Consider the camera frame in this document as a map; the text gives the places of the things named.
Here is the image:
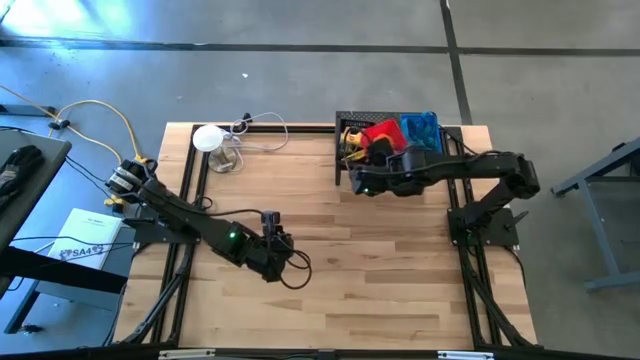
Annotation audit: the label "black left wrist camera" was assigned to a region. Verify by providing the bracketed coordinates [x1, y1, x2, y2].
[260, 210, 282, 239]

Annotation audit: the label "black plastic basket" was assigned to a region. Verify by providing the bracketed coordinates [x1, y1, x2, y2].
[339, 123, 375, 165]

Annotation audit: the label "white booklet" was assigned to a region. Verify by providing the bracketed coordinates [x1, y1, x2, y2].
[47, 207, 124, 272]

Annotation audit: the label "grey desk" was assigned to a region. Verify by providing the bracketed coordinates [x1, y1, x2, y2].
[0, 127, 73, 251]

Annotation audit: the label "black metal beam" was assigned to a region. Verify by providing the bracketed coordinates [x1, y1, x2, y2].
[0, 244, 130, 295]

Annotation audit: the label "grey side table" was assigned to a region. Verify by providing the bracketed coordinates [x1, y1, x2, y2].
[549, 135, 640, 293]

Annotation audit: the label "long black cable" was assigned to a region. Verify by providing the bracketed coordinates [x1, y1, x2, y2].
[439, 125, 504, 157]

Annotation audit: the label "red plastic basket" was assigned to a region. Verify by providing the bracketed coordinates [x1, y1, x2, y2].
[360, 118, 409, 154]

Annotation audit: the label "black perforated metal shelf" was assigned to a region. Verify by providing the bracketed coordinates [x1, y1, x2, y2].
[333, 110, 446, 187]

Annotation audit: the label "yellow power cable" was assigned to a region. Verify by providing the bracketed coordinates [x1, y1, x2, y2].
[47, 98, 150, 207]

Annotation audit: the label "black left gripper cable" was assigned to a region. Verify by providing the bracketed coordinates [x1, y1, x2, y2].
[272, 239, 314, 291]

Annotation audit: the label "silver aluminium bracket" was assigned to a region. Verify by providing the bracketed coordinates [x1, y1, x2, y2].
[158, 349, 217, 360]
[436, 350, 495, 360]

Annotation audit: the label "black gloves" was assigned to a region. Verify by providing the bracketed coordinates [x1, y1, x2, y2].
[0, 144, 45, 201]

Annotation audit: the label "blue plastic basket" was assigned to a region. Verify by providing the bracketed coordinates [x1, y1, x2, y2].
[399, 111, 444, 154]

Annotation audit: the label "white mushroom lamp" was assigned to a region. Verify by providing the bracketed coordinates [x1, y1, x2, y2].
[191, 124, 240, 174]

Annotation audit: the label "white lamp cable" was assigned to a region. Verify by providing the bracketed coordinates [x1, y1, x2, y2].
[227, 110, 290, 169]

